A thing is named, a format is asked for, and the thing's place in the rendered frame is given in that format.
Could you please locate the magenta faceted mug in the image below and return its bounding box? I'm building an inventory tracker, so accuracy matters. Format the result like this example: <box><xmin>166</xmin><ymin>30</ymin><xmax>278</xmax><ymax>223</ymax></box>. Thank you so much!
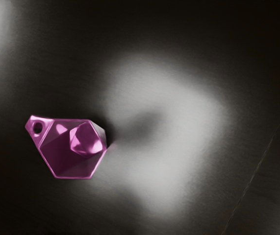
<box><xmin>25</xmin><ymin>114</ymin><xmax>109</xmax><ymax>179</ymax></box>

